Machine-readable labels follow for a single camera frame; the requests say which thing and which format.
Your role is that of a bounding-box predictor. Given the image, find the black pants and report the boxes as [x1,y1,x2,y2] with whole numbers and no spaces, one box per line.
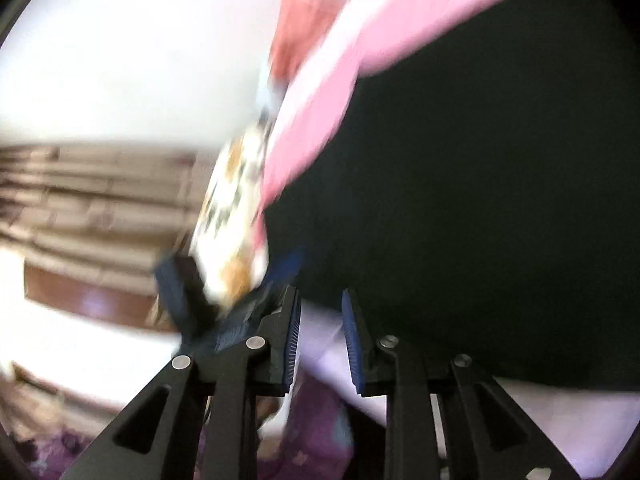
[265,0,639,391]

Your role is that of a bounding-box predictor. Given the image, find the purple floral sleeve forearm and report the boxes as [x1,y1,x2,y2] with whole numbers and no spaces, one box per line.
[1,378,355,479]

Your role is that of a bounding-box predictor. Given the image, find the brown wooden furniture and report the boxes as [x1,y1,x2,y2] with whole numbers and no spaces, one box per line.
[24,263,176,333]

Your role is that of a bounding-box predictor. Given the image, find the floral cream pillow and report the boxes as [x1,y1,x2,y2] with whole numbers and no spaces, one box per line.
[189,112,272,313]

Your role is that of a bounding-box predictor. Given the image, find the beige floral curtain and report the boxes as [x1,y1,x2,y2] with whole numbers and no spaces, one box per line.
[1,144,217,296]

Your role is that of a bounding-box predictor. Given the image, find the orange plaid folded blanket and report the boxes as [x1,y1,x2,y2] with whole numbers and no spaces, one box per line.
[269,0,348,86]

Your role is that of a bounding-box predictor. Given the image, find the pink checked bedsheet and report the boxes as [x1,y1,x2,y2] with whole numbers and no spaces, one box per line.
[262,0,639,479]

